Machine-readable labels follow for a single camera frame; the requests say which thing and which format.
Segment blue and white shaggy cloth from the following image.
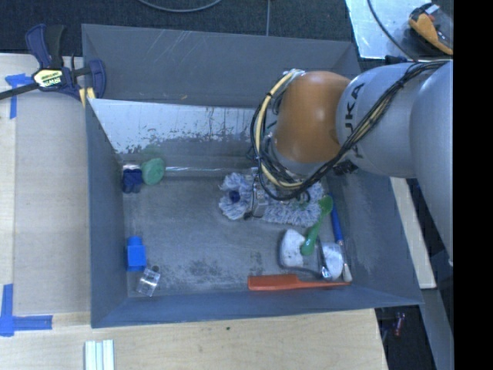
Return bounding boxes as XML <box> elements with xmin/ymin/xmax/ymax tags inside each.
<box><xmin>217</xmin><ymin>171</ymin><xmax>327</xmax><ymax>229</ymax></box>

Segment green round sponge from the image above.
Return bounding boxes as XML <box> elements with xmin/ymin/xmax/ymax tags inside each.
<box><xmin>139</xmin><ymin>157</ymin><xmax>166</xmax><ymax>187</ymax></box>

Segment pale wood board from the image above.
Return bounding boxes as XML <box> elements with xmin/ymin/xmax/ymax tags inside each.
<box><xmin>13</xmin><ymin>94</ymin><xmax>93</xmax><ymax>318</ymax></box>

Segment blue toy brick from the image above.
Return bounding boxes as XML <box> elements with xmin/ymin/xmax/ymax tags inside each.
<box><xmin>124</xmin><ymin>236</ymin><xmax>148</xmax><ymax>273</ymax></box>

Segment green plastic spoon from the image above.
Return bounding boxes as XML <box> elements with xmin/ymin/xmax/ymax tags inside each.
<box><xmin>300</xmin><ymin>194</ymin><xmax>334</xmax><ymax>257</ymax></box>

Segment white sunglasses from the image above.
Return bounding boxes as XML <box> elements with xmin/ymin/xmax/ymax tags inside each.
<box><xmin>277</xmin><ymin>228</ymin><xmax>346</xmax><ymax>281</ymax></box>

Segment orange comb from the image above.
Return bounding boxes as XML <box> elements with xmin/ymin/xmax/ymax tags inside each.
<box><xmin>246</xmin><ymin>274</ymin><xmax>352</xmax><ymax>292</ymax></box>

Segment dark blue block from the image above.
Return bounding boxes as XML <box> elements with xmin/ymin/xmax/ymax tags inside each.
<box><xmin>122</xmin><ymin>167</ymin><xmax>144</xmax><ymax>194</ymax></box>

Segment grey metal bin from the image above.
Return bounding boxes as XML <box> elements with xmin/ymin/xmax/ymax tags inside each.
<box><xmin>81</xmin><ymin>23</ymin><xmax>425</xmax><ymax>329</ymax></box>

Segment clear plastic cube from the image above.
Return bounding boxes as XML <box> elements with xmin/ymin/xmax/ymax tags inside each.
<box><xmin>135</xmin><ymin>264</ymin><xmax>161</xmax><ymax>298</ymax></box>

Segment blue pen with white tip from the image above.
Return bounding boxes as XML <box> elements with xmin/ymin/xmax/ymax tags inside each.
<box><xmin>328</xmin><ymin>195</ymin><xmax>354</xmax><ymax>284</ymax></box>

